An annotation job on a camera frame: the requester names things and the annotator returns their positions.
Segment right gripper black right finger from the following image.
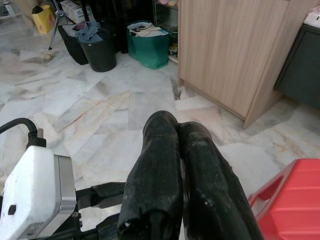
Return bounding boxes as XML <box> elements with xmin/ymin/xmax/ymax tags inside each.
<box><xmin>177</xmin><ymin>121</ymin><xmax>265</xmax><ymax>240</ymax></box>

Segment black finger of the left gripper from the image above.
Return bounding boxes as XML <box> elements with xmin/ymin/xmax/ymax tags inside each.
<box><xmin>75</xmin><ymin>182</ymin><xmax>126</xmax><ymax>209</ymax></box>

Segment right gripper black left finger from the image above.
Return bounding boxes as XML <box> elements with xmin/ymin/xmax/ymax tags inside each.
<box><xmin>116</xmin><ymin>110</ymin><xmax>184</xmax><ymax>240</ymax></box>

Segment red plastic stool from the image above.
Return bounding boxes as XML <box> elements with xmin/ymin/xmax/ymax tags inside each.
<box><xmin>247</xmin><ymin>157</ymin><xmax>320</xmax><ymax>240</ymax></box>

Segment green shopping bag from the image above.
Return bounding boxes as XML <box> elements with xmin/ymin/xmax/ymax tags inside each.
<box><xmin>126</xmin><ymin>21</ymin><xmax>172</xmax><ymax>70</ymax></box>

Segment black bin with clothes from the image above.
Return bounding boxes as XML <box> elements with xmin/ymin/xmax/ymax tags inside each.
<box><xmin>75</xmin><ymin>20</ymin><xmax>118</xmax><ymax>74</ymax></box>

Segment light wooden cabinet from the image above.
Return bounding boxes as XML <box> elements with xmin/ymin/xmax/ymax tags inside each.
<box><xmin>178</xmin><ymin>0</ymin><xmax>317</xmax><ymax>130</ymax></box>

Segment dark glass display shelf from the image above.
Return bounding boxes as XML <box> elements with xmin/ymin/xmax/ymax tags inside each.
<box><xmin>153</xmin><ymin>0</ymin><xmax>180</xmax><ymax>64</ymax></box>

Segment black low TV console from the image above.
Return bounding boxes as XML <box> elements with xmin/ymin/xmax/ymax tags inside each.
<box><xmin>273</xmin><ymin>23</ymin><xmax>320</xmax><ymax>111</ymax></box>

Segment blue crumpled clothes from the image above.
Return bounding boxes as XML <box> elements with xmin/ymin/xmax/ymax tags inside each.
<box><xmin>75</xmin><ymin>20</ymin><xmax>102</xmax><ymax>42</ymax></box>

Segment chrome stand leg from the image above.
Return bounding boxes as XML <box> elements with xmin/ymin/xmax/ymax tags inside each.
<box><xmin>47</xmin><ymin>9</ymin><xmax>66</xmax><ymax>51</ymax></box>

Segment white cardboard box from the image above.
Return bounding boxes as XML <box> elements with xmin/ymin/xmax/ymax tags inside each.
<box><xmin>60</xmin><ymin>0</ymin><xmax>87</xmax><ymax>25</ymax></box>

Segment yellow paper bag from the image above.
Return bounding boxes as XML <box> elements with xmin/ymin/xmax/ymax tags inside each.
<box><xmin>30</xmin><ymin>4</ymin><xmax>57</xmax><ymax>35</ymax></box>

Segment white pink tissue box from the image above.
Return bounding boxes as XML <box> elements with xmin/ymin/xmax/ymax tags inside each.
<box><xmin>302</xmin><ymin>6</ymin><xmax>320</xmax><ymax>26</ymax></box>

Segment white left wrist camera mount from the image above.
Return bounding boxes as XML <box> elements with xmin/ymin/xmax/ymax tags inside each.
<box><xmin>0</xmin><ymin>145</ymin><xmax>77</xmax><ymax>240</ymax></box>

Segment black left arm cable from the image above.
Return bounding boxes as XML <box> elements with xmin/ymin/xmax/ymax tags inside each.
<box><xmin>0</xmin><ymin>117</ymin><xmax>47</xmax><ymax>149</ymax></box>

